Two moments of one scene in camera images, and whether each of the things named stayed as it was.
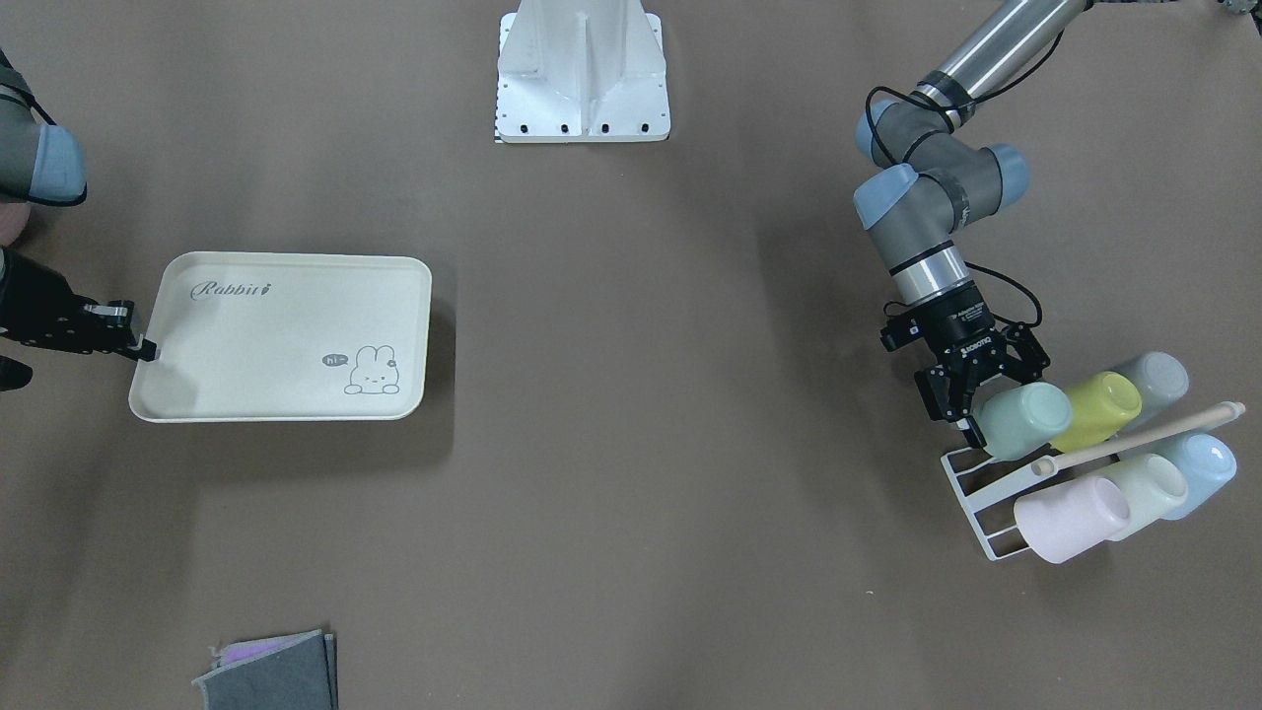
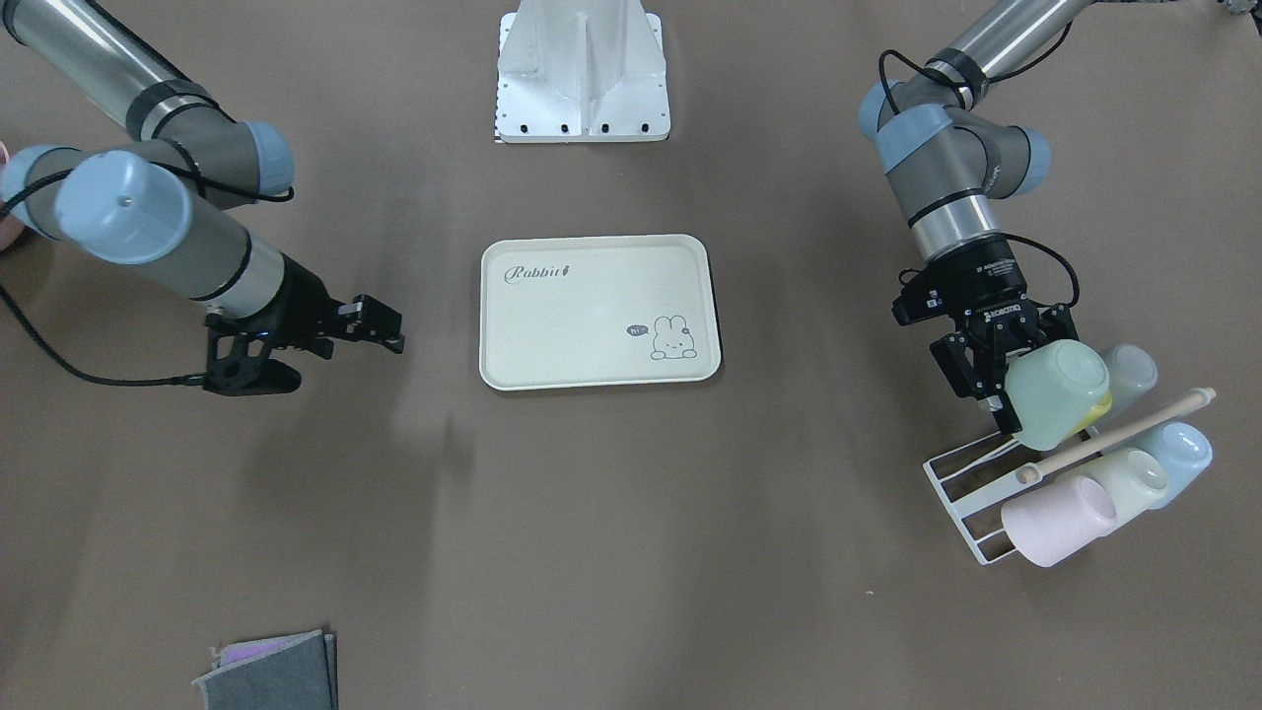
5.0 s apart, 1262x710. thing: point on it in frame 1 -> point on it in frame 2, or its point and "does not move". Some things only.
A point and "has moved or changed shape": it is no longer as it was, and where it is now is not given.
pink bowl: [14, 217] does not move
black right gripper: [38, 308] -> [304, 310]
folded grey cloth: [298, 672] does not move
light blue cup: [1208, 462] -> [1186, 452]
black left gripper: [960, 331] -> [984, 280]
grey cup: [1160, 379] -> [1132, 373]
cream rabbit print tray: [285, 337] -> [597, 311]
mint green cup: [1017, 419] has moved or changed shape
